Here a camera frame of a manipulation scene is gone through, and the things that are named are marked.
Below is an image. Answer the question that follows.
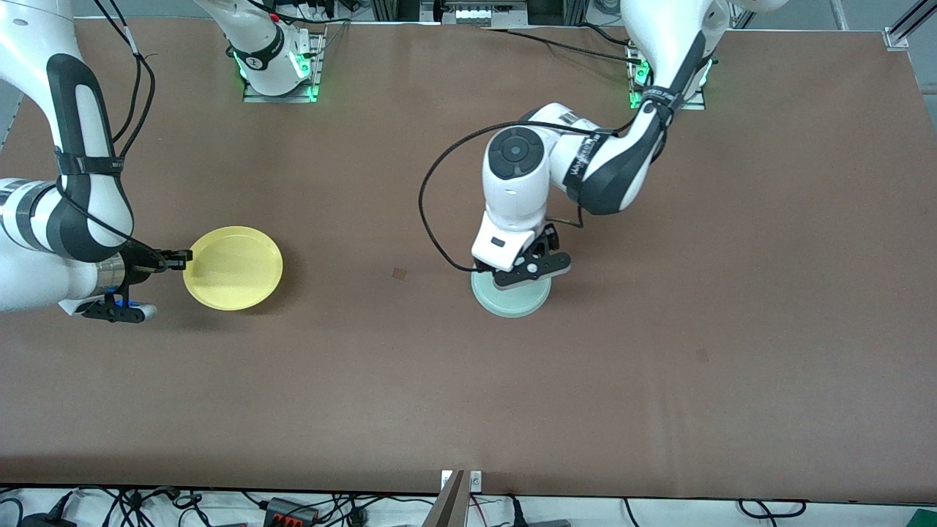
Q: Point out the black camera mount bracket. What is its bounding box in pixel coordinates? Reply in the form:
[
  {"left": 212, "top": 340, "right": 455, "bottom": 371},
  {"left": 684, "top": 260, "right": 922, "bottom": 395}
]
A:
[
  {"left": 494, "top": 251, "right": 572, "bottom": 288},
  {"left": 81, "top": 293, "right": 146, "bottom": 324}
]

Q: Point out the grey slanted beam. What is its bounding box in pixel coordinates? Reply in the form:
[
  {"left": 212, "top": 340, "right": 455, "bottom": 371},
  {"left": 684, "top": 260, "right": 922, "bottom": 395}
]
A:
[{"left": 421, "top": 471, "right": 469, "bottom": 527}]

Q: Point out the thick black table cable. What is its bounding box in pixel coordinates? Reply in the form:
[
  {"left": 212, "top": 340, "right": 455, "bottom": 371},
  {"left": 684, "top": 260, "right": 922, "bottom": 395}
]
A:
[{"left": 483, "top": 26, "right": 632, "bottom": 63}]

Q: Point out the black left camera mount bracket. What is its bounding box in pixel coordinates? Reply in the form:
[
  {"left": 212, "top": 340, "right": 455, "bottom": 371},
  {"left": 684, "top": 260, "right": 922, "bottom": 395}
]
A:
[{"left": 494, "top": 251, "right": 572, "bottom": 288}]

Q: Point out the black looped floor cable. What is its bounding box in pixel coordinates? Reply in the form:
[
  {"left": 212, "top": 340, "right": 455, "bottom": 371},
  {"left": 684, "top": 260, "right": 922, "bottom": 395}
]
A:
[{"left": 738, "top": 498, "right": 807, "bottom": 520}]

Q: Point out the light green plate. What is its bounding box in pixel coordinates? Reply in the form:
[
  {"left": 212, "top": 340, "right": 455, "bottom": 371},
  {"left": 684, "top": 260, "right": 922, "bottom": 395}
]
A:
[{"left": 471, "top": 265, "right": 553, "bottom": 318}]

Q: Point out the black right camera mount bracket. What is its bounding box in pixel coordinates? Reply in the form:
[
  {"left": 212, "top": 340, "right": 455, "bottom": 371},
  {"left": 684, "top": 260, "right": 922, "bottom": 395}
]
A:
[{"left": 81, "top": 293, "right": 146, "bottom": 324}]

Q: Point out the black orange power strip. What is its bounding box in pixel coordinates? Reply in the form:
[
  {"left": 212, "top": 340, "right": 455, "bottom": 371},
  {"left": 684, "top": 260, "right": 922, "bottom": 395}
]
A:
[{"left": 262, "top": 497, "right": 321, "bottom": 527}]

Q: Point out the white terminal block device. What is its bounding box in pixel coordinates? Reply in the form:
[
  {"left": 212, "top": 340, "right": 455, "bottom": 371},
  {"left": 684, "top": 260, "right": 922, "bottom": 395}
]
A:
[{"left": 454, "top": 0, "right": 529, "bottom": 27}]

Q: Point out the yellow plate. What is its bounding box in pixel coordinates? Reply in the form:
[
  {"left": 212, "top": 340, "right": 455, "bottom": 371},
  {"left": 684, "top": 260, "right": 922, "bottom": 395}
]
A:
[{"left": 182, "top": 225, "right": 284, "bottom": 312}]

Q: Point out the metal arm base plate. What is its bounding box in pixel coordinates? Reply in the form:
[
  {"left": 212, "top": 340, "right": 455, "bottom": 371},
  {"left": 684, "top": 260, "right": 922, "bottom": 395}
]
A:
[
  {"left": 242, "top": 29, "right": 324, "bottom": 104},
  {"left": 628, "top": 37, "right": 707, "bottom": 111}
]

